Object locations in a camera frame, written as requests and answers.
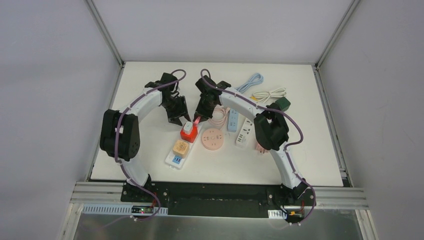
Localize red cube plug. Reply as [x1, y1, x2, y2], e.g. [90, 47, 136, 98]
[180, 125, 198, 143]

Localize beige cube plug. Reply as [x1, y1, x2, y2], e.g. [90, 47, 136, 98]
[172, 139, 190, 158]

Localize small white power strip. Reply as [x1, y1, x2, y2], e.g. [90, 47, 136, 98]
[235, 117, 254, 149]

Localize long white power strip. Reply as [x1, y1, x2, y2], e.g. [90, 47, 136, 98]
[164, 122, 203, 170]

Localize dark green cube plug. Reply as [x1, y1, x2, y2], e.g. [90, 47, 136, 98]
[275, 96, 291, 112]

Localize small white cube adapter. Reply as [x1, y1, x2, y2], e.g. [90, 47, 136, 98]
[182, 121, 194, 135]

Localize pink plug adapter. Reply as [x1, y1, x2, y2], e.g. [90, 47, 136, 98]
[193, 116, 201, 126]

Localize pink cube plug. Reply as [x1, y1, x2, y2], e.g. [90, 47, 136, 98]
[255, 141, 269, 154]

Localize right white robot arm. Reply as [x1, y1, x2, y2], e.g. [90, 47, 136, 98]
[194, 75, 308, 205]

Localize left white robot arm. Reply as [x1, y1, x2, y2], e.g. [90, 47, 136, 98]
[99, 71, 191, 203]

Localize round pink socket base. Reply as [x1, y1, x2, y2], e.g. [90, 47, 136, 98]
[201, 128, 224, 151]

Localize light blue power strip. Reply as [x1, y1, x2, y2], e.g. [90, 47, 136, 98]
[227, 108, 239, 133]

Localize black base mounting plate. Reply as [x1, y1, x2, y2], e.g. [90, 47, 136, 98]
[130, 180, 307, 223]

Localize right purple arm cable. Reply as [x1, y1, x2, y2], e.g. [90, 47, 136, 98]
[200, 68, 318, 229]

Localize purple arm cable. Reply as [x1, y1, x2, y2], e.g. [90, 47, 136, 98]
[114, 68, 187, 222]
[200, 68, 318, 229]

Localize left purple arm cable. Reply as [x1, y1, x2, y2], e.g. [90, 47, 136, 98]
[114, 68, 187, 222]

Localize light blue cable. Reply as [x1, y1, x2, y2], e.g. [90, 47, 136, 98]
[235, 73, 265, 94]

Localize white cable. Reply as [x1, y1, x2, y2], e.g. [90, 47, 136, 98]
[252, 87, 288, 104]

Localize aluminium frame rail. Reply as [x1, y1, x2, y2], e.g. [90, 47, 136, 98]
[70, 181, 369, 210]

